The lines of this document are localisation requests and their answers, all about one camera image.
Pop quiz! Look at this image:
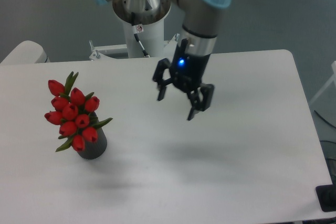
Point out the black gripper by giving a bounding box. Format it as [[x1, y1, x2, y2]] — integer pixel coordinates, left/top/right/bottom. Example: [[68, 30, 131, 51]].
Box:
[[152, 38, 215, 121]]

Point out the red tulip bouquet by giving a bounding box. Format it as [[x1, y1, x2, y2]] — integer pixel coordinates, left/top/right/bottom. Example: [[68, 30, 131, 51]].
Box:
[[44, 71, 112, 152]]

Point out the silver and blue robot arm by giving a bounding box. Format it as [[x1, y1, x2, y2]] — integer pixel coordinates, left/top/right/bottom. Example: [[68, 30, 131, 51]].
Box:
[[95, 0, 231, 119]]

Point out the dark grey ribbed vase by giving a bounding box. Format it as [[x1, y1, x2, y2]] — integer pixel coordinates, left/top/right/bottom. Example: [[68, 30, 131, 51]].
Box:
[[77, 112, 110, 159]]

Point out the white furniture leg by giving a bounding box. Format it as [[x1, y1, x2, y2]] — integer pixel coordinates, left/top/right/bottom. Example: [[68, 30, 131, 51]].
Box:
[[309, 61, 335, 105]]

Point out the white chair back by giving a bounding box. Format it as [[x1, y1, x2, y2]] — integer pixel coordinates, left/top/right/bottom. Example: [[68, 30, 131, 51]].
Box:
[[1, 40, 50, 66]]

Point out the black device at table edge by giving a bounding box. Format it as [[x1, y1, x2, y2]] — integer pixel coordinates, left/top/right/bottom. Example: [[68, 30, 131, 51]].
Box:
[[316, 185, 335, 212]]

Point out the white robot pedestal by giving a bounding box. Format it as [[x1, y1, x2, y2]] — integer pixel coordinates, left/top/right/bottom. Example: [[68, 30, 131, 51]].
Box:
[[88, 0, 185, 61]]

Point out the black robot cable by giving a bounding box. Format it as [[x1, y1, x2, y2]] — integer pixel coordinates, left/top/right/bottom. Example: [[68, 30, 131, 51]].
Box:
[[131, 12, 151, 58]]

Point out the black floor cable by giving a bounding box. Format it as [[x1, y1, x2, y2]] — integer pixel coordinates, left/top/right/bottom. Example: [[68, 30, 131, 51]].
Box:
[[313, 110, 336, 128]]

